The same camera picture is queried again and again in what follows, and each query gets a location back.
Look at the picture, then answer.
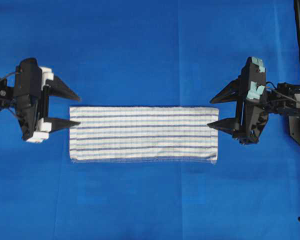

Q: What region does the blue white striped towel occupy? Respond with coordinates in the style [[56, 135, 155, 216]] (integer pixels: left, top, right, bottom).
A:
[[69, 106, 219, 163]]

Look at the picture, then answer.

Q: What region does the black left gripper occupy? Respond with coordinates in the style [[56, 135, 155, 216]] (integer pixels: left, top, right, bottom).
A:
[[13, 58, 81, 143]]

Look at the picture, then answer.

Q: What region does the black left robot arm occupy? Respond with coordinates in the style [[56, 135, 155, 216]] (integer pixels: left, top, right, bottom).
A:
[[0, 58, 80, 144]]

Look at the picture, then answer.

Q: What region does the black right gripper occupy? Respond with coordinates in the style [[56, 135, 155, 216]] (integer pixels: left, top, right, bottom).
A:
[[207, 56, 269, 145]]

